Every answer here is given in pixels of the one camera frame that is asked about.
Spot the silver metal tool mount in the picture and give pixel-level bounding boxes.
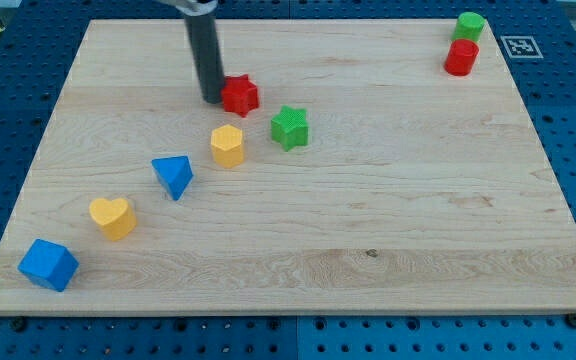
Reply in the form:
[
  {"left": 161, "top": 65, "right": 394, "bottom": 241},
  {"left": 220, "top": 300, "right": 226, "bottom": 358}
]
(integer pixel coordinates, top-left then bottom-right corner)
[{"left": 156, "top": 0, "right": 218, "bottom": 16}]

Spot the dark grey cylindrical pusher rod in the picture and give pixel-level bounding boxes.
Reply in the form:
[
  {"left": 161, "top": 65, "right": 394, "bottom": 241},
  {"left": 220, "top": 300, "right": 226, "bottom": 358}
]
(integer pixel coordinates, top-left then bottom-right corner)
[{"left": 184, "top": 11, "right": 225, "bottom": 104}]

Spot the red star block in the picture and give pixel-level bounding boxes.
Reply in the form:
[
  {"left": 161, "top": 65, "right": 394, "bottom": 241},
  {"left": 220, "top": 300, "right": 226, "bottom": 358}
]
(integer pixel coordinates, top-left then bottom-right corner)
[{"left": 221, "top": 74, "right": 259, "bottom": 118}]

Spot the green star block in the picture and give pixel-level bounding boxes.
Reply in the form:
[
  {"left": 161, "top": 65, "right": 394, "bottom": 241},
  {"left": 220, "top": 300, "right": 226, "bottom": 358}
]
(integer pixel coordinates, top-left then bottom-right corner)
[{"left": 271, "top": 106, "right": 309, "bottom": 152}]

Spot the yellow hexagon block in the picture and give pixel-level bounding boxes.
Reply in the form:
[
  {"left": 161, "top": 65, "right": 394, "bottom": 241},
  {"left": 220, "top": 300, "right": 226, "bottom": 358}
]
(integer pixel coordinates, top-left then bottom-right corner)
[{"left": 210, "top": 125, "right": 245, "bottom": 168}]

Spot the blue triangle block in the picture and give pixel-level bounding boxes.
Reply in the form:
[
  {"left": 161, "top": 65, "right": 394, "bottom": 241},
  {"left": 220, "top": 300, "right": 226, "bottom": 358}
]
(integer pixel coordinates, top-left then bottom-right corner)
[{"left": 151, "top": 156, "right": 194, "bottom": 201}]

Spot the yellow heart block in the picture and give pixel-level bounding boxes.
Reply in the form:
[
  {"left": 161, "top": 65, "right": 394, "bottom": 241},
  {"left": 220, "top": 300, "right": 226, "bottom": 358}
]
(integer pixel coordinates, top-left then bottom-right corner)
[{"left": 89, "top": 198, "right": 137, "bottom": 241}]

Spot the red cylinder block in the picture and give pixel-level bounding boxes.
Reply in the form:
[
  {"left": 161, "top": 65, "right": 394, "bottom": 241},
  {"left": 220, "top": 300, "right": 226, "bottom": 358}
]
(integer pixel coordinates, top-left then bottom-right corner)
[{"left": 444, "top": 39, "right": 479, "bottom": 76}]

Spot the green cylinder block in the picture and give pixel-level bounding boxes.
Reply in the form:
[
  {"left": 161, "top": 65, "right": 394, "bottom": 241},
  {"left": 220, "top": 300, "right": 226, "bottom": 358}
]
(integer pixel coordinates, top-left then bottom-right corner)
[{"left": 451, "top": 11, "right": 486, "bottom": 43}]

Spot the light wooden board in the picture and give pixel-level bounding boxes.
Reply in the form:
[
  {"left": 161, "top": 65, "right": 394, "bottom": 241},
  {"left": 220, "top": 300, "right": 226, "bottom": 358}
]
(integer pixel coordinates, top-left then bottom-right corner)
[{"left": 0, "top": 19, "right": 576, "bottom": 317}]

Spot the blue cube block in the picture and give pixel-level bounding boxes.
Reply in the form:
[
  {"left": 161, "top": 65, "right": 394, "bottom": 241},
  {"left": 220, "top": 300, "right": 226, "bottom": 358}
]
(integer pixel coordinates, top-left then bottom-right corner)
[{"left": 17, "top": 239, "right": 79, "bottom": 292}]

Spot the white fiducial marker tag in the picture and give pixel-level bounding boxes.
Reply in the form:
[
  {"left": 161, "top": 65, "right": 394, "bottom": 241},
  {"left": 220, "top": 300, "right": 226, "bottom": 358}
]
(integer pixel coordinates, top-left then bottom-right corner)
[{"left": 501, "top": 35, "right": 543, "bottom": 59}]

